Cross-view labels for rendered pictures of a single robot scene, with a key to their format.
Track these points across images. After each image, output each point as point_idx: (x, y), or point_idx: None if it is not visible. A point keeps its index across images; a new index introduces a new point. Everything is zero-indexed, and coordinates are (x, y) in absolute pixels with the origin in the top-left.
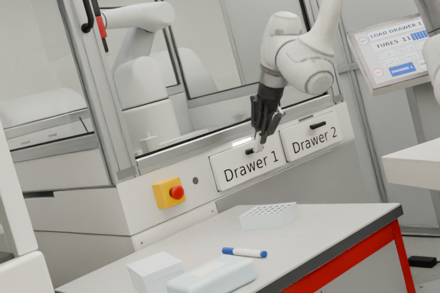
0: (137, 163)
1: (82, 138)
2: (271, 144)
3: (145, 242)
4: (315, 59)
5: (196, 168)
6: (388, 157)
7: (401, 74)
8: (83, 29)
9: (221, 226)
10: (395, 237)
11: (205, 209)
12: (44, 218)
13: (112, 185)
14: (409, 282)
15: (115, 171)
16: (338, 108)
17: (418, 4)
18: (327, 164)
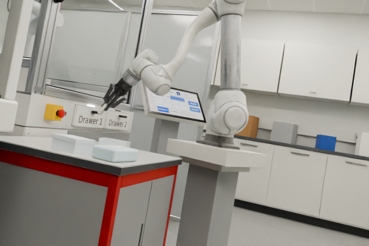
0: (45, 87)
1: None
2: (102, 115)
3: (29, 134)
4: (166, 78)
5: (68, 107)
6: (172, 139)
7: (162, 111)
8: (55, 0)
9: None
10: (175, 173)
11: (62, 132)
12: None
13: (25, 93)
14: (172, 197)
15: (34, 85)
16: (130, 114)
17: (223, 74)
18: (116, 139)
